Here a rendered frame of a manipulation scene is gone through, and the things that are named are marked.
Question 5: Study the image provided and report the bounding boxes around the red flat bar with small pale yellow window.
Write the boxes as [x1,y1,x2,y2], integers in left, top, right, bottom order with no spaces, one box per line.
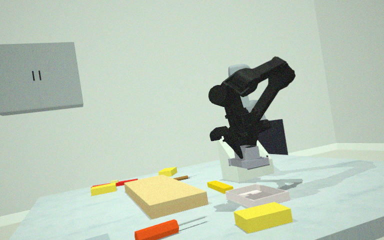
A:
[91,178,138,188]

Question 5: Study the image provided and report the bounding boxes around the tan flat rectangular panel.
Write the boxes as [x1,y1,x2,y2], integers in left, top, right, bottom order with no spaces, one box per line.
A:
[124,174,209,220]

